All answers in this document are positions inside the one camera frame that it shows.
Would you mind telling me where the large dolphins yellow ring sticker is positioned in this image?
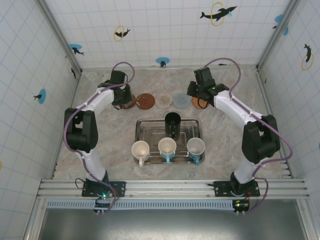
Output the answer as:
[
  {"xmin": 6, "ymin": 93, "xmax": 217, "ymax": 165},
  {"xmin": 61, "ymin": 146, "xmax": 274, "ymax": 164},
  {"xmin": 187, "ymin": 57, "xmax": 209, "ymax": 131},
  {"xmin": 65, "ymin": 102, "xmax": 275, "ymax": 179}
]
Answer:
[{"xmin": 199, "ymin": 1, "xmax": 238, "ymax": 27}]

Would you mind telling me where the small dolphin yellow ring sticker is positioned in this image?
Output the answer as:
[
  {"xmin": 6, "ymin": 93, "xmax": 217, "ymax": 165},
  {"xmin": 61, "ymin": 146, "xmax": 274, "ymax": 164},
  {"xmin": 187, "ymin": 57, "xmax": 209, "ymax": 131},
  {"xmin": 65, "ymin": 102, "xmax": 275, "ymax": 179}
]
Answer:
[{"xmin": 113, "ymin": 25, "xmax": 132, "ymax": 42}]

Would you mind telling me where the thin black wire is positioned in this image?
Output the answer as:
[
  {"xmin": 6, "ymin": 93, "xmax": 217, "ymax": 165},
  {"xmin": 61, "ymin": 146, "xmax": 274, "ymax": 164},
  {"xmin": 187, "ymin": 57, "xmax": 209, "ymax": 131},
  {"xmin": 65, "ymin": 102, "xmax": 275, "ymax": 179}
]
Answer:
[{"xmin": 75, "ymin": 176, "xmax": 88, "ymax": 192}]

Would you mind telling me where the orange woven rattan coaster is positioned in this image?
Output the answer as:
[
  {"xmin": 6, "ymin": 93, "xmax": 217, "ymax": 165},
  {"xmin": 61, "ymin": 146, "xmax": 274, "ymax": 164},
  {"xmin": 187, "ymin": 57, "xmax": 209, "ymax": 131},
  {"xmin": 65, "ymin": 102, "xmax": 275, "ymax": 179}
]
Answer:
[{"xmin": 191, "ymin": 96, "xmax": 210, "ymax": 110}]

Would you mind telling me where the grey metal panel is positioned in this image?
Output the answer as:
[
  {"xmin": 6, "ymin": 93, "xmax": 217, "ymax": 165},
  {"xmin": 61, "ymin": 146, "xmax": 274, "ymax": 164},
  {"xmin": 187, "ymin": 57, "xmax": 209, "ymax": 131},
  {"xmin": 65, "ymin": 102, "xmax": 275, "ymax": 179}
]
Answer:
[{"xmin": 37, "ymin": 207, "xmax": 308, "ymax": 240}]

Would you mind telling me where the black mug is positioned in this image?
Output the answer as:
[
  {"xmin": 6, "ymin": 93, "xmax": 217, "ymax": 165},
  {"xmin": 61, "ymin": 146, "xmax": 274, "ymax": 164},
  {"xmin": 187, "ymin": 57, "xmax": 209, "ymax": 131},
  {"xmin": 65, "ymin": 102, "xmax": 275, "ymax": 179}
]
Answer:
[{"xmin": 164, "ymin": 112, "xmax": 182, "ymax": 140}]

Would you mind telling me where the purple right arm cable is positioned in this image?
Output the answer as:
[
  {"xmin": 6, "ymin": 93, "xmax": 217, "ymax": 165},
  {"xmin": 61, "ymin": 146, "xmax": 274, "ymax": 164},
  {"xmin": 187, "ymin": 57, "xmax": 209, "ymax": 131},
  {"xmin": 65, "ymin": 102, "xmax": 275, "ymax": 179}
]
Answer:
[{"xmin": 203, "ymin": 57, "xmax": 295, "ymax": 215}]

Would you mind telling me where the grey slotted cable duct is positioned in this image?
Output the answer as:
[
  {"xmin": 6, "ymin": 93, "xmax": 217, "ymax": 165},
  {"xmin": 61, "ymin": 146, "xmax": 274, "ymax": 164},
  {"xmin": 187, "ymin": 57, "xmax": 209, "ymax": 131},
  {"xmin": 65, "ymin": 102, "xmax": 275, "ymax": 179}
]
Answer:
[{"xmin": 46, "ymin": 199, "xmax": 237, "ymax": 210}]

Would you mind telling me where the shark blue circle sticker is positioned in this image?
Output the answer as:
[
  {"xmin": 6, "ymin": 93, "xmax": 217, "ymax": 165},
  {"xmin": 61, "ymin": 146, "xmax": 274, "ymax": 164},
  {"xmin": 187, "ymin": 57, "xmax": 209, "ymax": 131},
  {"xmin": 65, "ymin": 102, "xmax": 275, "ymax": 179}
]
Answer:
[{"xmin": 68, "ymin": 43, "xmax": 85, "ymax": 56}]

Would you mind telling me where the dark brown round coaster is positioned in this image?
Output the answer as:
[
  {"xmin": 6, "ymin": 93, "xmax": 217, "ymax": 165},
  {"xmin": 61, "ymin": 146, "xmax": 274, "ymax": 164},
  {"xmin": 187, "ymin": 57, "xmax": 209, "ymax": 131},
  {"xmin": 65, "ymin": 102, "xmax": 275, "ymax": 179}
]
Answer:
[{"xmin": 136, "ymin": 93, "xmax": 156, "ymax": 110}]

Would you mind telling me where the cream white mug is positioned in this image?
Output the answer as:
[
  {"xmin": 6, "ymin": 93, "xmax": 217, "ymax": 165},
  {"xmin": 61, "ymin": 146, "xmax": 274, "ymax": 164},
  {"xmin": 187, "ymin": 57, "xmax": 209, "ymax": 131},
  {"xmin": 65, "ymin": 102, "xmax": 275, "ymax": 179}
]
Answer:
[{"xmin": 130, "ymin": 140, "xmax": 151, "ymax": 168}]

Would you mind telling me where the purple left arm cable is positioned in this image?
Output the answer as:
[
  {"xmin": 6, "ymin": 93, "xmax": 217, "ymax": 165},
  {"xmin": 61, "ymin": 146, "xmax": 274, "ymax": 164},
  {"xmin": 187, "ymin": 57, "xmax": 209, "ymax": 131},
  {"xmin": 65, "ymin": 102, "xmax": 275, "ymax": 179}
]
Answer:
[{"xmin": 62, "ymin": 61, "xmax": 136, "ymax": 213}]

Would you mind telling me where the aluminium table side rail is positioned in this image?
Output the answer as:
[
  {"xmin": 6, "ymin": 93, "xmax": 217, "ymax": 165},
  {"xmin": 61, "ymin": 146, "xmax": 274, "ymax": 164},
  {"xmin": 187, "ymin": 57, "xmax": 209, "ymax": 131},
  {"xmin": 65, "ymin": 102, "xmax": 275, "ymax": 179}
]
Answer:
[
  {"xmin": 49, "ymin": 71, "xmax": 83, "ymax": 180},
  {"xmin": 257, "ymin": 67, "xmax": 295, "ymax": 179}
]

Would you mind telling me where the light blue mug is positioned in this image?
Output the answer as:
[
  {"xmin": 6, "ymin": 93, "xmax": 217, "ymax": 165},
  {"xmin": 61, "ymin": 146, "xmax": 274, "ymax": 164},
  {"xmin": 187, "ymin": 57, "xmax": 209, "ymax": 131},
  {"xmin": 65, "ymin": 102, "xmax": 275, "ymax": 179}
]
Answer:
[{"xmin": 157, "ymin": 137, "xmax": 178, "ymax": 165}]

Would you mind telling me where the beige woven round coaster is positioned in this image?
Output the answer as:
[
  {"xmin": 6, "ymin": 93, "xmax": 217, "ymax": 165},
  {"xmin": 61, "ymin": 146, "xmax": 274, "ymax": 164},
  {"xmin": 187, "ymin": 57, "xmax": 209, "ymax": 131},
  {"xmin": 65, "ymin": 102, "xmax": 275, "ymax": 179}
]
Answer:
[{"xmin": 154, "ymin": 93, "xmax": 174, "ymax": 109}]

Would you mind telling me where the aluminium mounting rail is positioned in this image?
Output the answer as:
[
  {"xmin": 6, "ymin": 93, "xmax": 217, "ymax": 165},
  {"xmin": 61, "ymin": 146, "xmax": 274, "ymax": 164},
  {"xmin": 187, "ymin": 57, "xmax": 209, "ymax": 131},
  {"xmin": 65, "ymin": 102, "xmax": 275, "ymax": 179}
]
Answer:
[{"xmin": 36, "ymin": 177, "xmax": 310, "ymax": 200}]

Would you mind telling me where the aluminium frame post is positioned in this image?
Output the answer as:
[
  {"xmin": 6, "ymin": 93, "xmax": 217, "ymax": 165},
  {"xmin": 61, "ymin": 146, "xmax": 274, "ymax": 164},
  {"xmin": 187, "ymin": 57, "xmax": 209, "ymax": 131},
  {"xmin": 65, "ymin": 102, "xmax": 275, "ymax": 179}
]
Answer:
[
  {"xmin": 256, "ymin": 0, "xmax": 301, "ymax": 72},
  {"xmin": 34, "ymin": 0, "xmax": 83, "ymax": 77}
]

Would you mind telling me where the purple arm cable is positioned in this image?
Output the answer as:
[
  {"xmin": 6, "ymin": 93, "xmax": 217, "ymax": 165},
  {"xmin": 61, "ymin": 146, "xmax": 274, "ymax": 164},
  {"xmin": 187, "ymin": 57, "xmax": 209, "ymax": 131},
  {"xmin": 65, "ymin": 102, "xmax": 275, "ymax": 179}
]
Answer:
[
  {"xmin": 203, "ymin": 57, "xmax": 295, "ymax": 215},
  {"xmin": 62, "ymin": 61, "xmax": 136, "ymax": 213}
]

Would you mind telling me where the fish blue circle sticker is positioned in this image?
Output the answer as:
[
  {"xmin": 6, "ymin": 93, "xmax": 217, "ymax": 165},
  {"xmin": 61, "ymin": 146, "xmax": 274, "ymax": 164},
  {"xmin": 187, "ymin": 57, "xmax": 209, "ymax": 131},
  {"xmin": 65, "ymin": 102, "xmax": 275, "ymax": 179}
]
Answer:
[{"xmin": 33, "ymin": 88, "xmax": 47, "ymax": 104}]

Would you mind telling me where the steel serving tray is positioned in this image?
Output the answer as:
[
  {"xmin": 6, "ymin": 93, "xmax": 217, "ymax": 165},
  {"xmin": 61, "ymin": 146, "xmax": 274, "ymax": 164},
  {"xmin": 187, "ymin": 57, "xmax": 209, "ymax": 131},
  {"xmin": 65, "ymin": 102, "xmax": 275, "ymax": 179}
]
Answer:
[{"xmin": 134, "ymin": 118, "xmax": 206, "ymax": 166}]

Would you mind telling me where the blue mug with flower print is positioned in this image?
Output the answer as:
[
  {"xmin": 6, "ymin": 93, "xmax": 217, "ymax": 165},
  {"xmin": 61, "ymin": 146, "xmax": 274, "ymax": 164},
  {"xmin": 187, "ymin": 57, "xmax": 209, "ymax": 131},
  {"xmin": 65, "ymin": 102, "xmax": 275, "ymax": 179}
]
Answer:
[{"xmin": 186, "ymin": 137, "xmax": 206, "ymax": 166}]

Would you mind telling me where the reddish brown round coaster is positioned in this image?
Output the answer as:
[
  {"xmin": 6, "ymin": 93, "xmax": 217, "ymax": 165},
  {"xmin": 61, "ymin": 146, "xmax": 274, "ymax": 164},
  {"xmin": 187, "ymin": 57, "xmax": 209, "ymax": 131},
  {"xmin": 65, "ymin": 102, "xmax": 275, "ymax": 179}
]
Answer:
[{"xmin": 121, "ymin": 94, "xmax": 137, "ymax": 110}]

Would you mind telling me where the blue-grey round coaster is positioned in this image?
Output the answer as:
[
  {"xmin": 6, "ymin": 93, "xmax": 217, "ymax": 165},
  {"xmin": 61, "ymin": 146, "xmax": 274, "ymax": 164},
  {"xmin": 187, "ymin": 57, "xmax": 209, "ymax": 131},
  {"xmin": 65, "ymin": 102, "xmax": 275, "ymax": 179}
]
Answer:
[{"xmin": 173, "ymin": 92, "xmax": 192, "ymax": 109}]

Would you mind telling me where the penguin blue circle sticker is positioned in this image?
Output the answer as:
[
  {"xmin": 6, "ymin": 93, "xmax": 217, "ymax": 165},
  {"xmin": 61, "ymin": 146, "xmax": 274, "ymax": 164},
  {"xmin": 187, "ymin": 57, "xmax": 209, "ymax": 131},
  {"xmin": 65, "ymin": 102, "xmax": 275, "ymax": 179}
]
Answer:
[{"xmin": 155, "ymin": 56, "xmax": 170, "ymax": 68}]

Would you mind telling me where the stainless steel cup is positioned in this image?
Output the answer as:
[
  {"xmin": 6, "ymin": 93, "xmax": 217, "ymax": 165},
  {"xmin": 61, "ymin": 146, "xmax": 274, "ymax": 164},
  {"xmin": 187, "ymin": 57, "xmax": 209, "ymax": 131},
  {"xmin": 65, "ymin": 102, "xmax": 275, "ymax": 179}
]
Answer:
[{"xmin": 119, "ymin": 84, "xmax": 133, "ymax": 109}]

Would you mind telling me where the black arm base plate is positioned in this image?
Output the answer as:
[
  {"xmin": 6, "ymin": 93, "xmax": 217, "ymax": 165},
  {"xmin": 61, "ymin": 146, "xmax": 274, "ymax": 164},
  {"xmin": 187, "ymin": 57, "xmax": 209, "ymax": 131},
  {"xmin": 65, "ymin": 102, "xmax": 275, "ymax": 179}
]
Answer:
[
  {"xmin": 81, "ymin": 180, "xmax": 127, "ymax": 198},
  {"xmin": 207, "ymin": 180, "xmax": 261, "ymax": 198}
]

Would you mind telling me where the upright dolphin yellow ring sticker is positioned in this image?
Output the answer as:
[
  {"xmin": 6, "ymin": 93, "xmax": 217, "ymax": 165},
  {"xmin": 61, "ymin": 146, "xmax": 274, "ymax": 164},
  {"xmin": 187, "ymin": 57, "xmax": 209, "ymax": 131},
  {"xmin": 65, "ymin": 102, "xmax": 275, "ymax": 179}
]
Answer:
[{"xmin": 301, "ymin": 43, "xmax": 315, "ymax": 72}]

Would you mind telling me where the aluminium frame leg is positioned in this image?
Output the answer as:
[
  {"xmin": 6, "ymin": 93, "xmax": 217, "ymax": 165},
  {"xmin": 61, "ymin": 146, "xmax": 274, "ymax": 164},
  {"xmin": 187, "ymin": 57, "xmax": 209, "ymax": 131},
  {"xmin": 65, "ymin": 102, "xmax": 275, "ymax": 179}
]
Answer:
[
  {"xmin": 296, "ymin": 198, "xmax": 316, "ymax": 240},
  {"xmin": 23, "ymin": 198, "xmax": 48, "ymax": 240}
]

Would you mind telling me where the aluminium table back rail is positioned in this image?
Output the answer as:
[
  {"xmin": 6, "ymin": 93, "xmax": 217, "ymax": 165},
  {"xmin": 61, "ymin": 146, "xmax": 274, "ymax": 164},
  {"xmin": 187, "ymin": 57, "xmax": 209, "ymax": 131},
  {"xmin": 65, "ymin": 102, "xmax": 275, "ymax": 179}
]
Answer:
[{"xmin": 79, "ymin": 65, "xmax": 260, "ymax": 72}]

